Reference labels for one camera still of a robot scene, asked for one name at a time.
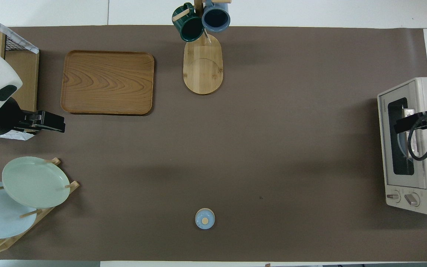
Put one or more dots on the light wooden stepped shelf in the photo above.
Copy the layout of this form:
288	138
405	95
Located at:
24	81

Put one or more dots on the brown wooden tray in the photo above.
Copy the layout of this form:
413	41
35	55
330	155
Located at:
106	83

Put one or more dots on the dark green ceramic mug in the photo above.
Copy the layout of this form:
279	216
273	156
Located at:
189	29

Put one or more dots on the wooden plate rack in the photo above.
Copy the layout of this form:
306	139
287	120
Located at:
73	184

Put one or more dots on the wooden mug tree stand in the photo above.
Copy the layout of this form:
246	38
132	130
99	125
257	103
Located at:
202	70

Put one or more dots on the blue ceramic mug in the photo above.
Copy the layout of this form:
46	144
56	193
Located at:
216	18

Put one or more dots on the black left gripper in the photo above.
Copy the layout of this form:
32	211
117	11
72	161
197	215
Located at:
9	118

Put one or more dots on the brown table mat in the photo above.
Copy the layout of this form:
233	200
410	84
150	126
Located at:
235	129

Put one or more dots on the mint green plate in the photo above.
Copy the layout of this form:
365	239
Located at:
32	181

